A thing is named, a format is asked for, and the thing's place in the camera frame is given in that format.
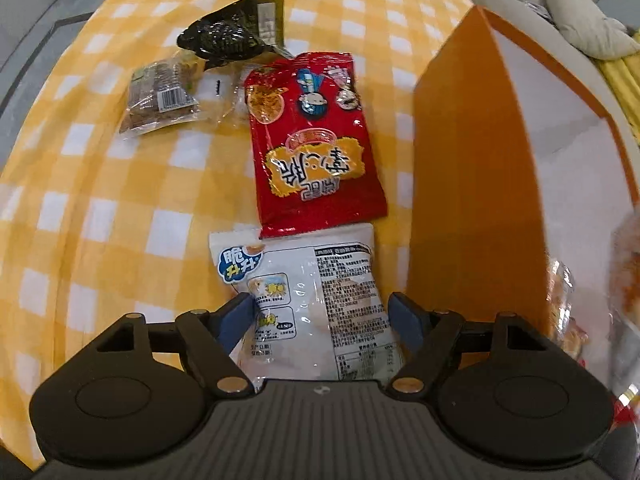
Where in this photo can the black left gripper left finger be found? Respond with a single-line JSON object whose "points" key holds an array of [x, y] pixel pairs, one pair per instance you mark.
{"points": [[139, 389]]}

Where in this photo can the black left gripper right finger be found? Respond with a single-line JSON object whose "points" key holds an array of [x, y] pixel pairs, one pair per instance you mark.
{"points": [[500, 390]]}

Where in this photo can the clear brown pastry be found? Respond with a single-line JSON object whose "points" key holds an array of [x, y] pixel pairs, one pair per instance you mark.
{"points": [[562, 328]]}

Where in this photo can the Mimi shrimp stick bag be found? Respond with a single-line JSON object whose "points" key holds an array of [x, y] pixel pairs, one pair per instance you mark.
{"points": [[623, 303]]}

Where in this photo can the white snack bag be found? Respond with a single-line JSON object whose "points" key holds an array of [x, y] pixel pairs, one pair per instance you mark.
{"points": [[320, 316]]}

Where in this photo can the yellow white checkered tablecloth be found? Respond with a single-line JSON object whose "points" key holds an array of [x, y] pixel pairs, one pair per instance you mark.
{"points": [[94, 226]]}

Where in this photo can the orange cardboard box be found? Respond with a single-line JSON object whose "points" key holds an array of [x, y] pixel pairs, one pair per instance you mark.
{"points": [[516, 163]]}

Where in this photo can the red snack bag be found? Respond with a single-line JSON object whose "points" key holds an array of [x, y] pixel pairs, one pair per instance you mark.
{"points": [[313, 160]]}

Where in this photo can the clear flat snack packet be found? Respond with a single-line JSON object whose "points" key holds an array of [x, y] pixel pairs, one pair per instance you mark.
{"points": [[220, 92]]}

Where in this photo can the clear bag brown nuts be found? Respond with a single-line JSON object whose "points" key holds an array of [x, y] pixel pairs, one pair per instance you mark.
{"points": [[163, 94]]}

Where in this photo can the beige cushion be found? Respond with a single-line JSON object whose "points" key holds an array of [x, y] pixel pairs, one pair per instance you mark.
{"points": [[583, 25]]}

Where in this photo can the black foil snack packet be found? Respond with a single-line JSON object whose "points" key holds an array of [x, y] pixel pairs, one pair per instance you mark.
{"points": [[239, 32]]}

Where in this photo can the beige sofa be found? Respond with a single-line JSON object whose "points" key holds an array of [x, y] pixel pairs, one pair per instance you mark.
{"points": [[615, 83]]}

